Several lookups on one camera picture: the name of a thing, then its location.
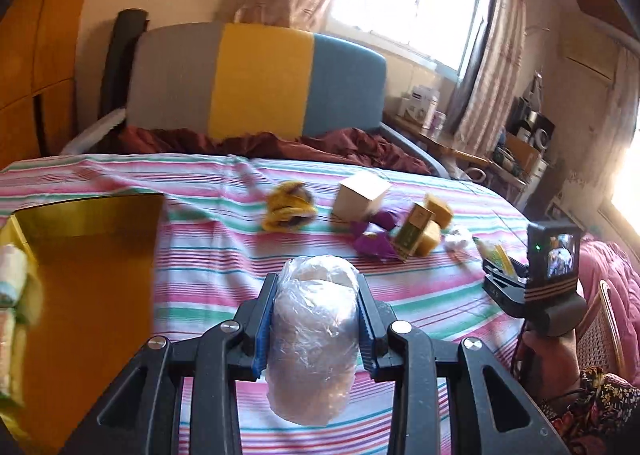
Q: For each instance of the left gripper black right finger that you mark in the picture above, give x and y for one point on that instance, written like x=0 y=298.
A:
x=488 y=411

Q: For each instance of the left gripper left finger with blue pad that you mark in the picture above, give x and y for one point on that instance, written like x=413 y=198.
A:
x=139 y=412

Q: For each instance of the white plastic roll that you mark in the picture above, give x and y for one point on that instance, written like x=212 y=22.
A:
x=313 y=342

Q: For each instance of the green white tea box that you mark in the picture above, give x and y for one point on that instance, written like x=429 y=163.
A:
x=408 y=238

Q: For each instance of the yellow sponge block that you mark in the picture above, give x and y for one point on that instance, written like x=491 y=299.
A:
x=442 y=213
x=493 y=252
x=429 y=240

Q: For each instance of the purple snack packet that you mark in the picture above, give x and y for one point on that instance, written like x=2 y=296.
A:
x=385 y=219
x=376 y=245

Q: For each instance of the yellow knitted sock roll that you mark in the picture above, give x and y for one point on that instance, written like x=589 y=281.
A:
x=290 y=206

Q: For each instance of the white cardboard box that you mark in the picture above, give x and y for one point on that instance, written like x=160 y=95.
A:
x=359 y=196

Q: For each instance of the cereal snack bar packet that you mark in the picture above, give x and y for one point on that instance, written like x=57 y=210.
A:
x=12 y=356

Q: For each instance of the white grey towel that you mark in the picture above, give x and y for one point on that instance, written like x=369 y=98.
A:
x=13 y=274

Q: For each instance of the person right hand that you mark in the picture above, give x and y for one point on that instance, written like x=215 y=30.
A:
x=555 y=371

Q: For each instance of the small white crumpled ball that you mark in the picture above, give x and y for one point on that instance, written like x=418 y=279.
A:
x=457 y=240

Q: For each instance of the striped pink green bedsheet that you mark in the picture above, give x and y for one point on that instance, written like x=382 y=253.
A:
x=192 y=304

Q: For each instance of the gold metal tin box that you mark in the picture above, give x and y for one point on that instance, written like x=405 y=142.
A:
x=87 y=307

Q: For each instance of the right striped curtain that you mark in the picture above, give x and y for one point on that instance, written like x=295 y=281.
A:
x=483 y=98

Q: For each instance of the maroon crumpled blanket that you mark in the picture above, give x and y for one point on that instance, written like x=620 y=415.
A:
x=350 y=146

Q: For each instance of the white product box on shelf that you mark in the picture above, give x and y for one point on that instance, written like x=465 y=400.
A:
x=419 y=105

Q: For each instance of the white pillow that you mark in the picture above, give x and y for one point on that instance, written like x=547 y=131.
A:
x=90 y=137

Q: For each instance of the grey yellow blue headboard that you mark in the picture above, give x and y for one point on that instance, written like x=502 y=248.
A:
x=226 y=80

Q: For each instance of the wooden wardrobe panels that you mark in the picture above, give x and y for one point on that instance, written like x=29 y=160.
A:
x=38 y=58

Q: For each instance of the black rolled mat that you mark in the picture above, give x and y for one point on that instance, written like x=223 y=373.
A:
x=128 y=27

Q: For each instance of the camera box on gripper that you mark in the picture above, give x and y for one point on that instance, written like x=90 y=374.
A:
x=552 y=251

